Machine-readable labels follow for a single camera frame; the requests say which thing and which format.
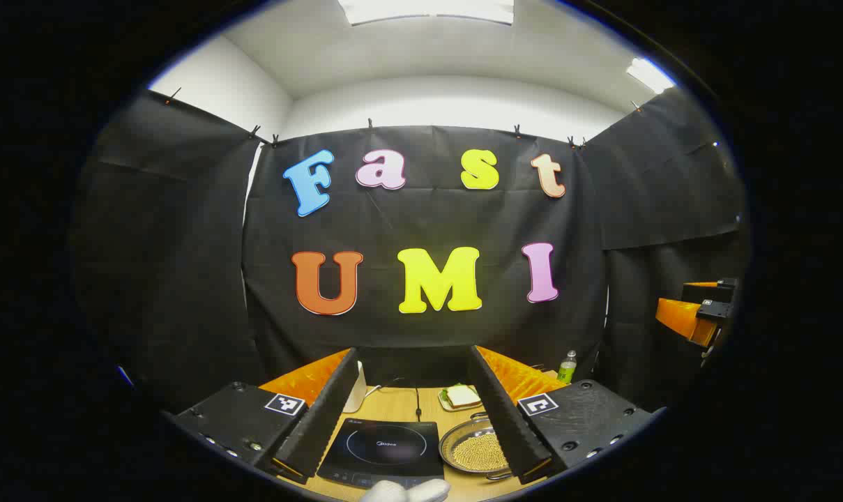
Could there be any small ceiling light panel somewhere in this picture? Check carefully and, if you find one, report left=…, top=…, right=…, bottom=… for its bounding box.
left=627, top=57, right=676, bottom=95

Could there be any black induction cooktop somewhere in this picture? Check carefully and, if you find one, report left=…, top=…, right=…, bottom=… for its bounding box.
left=317, top=418, right=445, bottom=489

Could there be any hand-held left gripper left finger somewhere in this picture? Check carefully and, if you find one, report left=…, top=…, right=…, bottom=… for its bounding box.
left=163, top=347, right=360, bottom=485

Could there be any pile of soybeans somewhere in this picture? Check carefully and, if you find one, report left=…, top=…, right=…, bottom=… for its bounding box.
left=451, top=431, right=509, bottom=471

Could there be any white toaster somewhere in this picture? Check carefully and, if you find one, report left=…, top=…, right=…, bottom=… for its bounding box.
left=342, top=360, right=366, bottom=413

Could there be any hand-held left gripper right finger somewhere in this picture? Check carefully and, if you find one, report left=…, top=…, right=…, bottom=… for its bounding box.
left=467, top=344, right=666, bottom=486

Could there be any stainless steel pot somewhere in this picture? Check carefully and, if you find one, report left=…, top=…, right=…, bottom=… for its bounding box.
left=439, top=411, right=516, bottom=482

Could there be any white rectangular plate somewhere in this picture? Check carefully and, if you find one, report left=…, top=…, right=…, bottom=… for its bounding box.
left=438, top=387, right=483, bottom=412

